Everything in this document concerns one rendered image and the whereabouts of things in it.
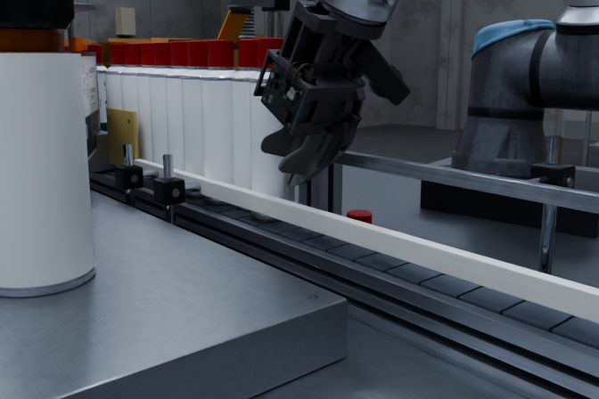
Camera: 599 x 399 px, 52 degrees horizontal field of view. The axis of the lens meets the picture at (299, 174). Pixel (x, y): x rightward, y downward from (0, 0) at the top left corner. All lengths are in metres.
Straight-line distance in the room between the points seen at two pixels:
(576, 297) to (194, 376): 0.25
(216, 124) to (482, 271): 0.40
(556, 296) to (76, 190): 0.37
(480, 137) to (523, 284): 0.53
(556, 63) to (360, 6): 0.45
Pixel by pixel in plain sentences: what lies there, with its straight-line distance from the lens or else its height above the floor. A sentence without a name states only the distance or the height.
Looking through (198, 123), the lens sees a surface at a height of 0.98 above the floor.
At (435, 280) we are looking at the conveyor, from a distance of 0.54.
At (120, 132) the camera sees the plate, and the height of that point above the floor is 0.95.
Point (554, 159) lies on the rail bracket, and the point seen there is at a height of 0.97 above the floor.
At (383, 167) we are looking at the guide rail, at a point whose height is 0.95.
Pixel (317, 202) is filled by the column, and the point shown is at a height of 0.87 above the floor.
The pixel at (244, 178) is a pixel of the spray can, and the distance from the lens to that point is 0.74.
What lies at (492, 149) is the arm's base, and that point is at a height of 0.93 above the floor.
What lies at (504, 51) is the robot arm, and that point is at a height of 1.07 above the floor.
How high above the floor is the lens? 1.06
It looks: 11 degrees down
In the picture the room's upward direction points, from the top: straight up
